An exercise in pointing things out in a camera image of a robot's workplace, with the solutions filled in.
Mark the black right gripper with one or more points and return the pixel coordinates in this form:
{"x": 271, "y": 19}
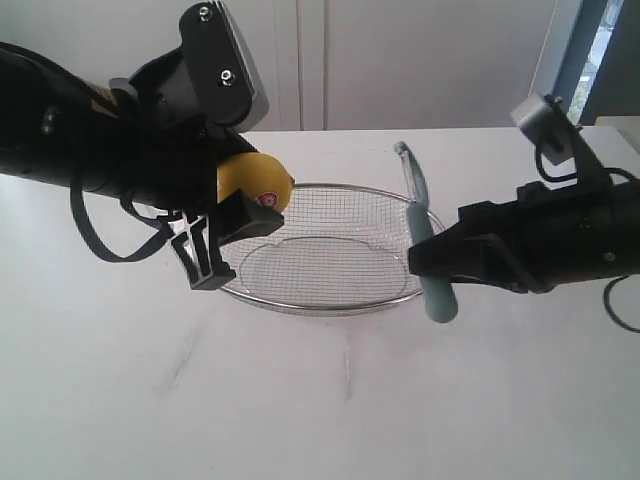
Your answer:
{"x": 537, "y": 242}

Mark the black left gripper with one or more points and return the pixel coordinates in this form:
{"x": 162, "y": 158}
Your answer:
{"x": 164, "y": 152}

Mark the teal handled vegetable peeler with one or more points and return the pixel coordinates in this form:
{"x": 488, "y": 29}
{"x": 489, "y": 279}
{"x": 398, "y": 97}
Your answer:
{"x": 440, "y": 302}

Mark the yellow lemon with sticker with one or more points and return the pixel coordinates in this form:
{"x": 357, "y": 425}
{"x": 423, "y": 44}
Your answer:
{"x": 261, "y": 177}

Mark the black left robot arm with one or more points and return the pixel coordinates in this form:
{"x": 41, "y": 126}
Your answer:
{"x": 46, "y": 127}

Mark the adjacent white table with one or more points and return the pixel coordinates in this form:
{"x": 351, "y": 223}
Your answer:
{"x": 627, "y": 126}

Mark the oval wire mesh basket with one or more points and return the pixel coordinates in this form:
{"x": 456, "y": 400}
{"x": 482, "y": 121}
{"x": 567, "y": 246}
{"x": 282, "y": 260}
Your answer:
{"x": 341, "y": 251}

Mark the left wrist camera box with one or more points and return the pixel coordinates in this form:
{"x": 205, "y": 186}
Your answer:
{"x": 222, "y": 72}

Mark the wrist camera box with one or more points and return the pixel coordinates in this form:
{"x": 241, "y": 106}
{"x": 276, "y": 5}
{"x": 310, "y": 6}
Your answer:
{"x": 222, "y": 72}
{"x": 544, "y": 123}

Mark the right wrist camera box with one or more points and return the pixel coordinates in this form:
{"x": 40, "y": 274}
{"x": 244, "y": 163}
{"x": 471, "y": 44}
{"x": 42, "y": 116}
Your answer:
{"x": 544, "y": 123}

